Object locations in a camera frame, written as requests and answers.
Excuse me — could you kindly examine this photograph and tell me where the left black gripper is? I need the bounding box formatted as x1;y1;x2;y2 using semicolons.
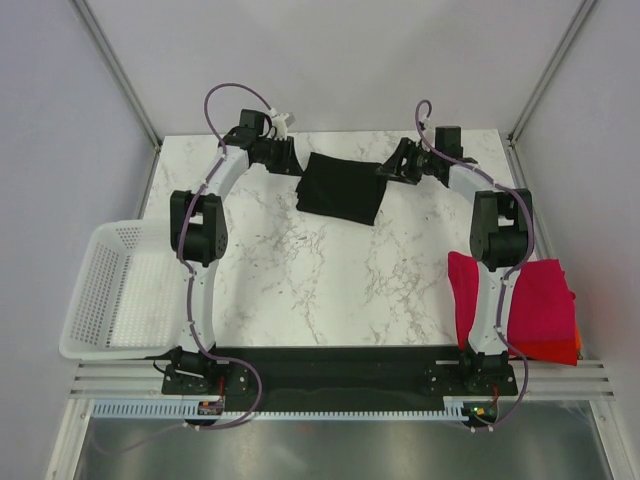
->
257;136;305;178

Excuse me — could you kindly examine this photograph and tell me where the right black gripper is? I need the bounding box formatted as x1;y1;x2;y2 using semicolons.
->
376;137;441;186

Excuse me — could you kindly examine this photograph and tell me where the black t shirt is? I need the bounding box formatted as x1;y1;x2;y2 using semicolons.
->
296;152;387;226

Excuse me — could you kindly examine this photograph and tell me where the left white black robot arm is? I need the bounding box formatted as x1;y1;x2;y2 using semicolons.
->
170;109;303;352

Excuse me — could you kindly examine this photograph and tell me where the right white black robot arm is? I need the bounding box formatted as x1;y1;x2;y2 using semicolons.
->
377;127;534;356

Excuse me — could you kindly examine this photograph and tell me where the magenta folded t shirt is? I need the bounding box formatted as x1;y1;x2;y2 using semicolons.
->
447;251;576;346

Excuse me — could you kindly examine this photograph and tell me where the white plastic basket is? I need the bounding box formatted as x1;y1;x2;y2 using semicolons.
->
59;219;186;361

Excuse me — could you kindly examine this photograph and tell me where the orange folded t shirt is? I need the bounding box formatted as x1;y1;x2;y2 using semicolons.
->
574;323;582;352

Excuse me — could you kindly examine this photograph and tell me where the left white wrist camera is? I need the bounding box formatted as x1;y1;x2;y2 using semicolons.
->
269;108;295;140

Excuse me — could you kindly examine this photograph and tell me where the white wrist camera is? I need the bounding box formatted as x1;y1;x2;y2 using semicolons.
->
419;115;435;137
269;108;295;140

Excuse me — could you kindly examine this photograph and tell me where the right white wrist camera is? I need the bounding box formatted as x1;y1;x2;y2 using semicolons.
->
419;115;435;137

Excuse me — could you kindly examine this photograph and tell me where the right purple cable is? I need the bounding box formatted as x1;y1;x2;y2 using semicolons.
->
415;99;537;432

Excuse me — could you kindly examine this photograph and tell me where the purple cable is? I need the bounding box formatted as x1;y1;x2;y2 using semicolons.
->
415;99;537;432
92;83;281;454

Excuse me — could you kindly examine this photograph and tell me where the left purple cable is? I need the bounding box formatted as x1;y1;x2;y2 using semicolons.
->
92;83;281;454

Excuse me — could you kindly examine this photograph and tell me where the left aluminium frame post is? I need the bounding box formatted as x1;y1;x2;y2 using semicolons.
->
69;0;162;153

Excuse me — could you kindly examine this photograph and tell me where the aluminium frame post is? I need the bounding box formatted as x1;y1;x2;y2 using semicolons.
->
69;0;162;153
506;0;600;148

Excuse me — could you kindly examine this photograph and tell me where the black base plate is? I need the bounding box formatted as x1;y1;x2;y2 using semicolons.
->
162;346;518;410

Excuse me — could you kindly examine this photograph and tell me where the right aluminium frame post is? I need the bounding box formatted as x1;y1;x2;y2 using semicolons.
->
506;0;600;148

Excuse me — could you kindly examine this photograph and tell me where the aluminium rail profile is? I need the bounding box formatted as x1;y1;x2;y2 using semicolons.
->
70;360;615;401

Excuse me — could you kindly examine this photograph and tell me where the white slotted cable duct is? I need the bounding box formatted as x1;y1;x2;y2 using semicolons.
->
91;397;474;422

